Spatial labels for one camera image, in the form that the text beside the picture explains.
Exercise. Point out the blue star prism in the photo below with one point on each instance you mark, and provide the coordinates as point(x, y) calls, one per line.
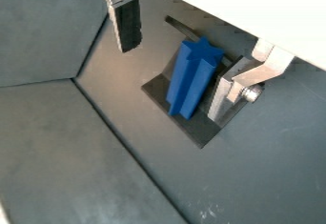
point(196, 62)

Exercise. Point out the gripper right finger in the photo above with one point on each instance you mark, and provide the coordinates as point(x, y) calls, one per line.
point(239, 84)

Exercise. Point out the dark grey curved fixture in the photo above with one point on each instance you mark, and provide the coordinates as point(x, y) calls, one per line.
point(199, 127)

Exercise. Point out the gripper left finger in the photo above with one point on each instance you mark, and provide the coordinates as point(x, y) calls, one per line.
point(124, 15)

